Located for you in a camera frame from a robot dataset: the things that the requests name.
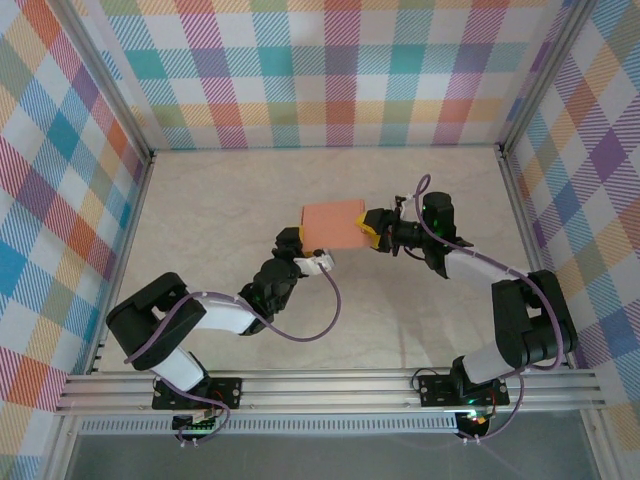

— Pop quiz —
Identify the salmon pink paper box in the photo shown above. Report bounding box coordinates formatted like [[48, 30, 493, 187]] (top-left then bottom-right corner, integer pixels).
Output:
[[299, 198, 369, 255]]

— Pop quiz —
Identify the aluminium side rail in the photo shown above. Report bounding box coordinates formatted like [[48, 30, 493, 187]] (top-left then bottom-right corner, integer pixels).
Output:
[[85, 152, 157, 376], [497, 144, 576, 371]]

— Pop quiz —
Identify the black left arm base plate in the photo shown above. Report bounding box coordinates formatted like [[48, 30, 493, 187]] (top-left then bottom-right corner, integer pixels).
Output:
[[151, 375, 244, 411]]

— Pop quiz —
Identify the aluminium mounting rail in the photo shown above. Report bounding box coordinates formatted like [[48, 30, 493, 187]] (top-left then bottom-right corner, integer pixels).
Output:
[[53, 367, 607, 417]]

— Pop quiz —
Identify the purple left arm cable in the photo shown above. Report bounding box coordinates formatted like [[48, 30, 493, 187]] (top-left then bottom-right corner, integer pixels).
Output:
[[122, 267, 344, 449]]

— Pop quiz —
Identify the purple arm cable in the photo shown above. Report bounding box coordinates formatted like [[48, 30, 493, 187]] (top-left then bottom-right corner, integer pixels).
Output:
[[413, 174, 526, 446], [122, 267, 344, 449]]

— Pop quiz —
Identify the slotted grey cable duct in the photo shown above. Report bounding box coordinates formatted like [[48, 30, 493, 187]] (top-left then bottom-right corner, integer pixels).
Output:
[[78, 417, 460, 437]]

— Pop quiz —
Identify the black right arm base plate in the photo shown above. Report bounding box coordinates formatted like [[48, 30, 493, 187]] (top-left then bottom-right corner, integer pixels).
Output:
[[416, 372, 511, 407]]

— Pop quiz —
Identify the aluminium frame post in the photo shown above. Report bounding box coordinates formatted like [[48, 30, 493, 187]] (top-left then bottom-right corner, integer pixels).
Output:
[[58, 0, 155, 160], [497, 0, 601, 154]]

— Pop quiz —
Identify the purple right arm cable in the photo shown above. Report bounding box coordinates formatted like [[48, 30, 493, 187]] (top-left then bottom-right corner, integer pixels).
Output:
[[413, 174, 526, 446]]

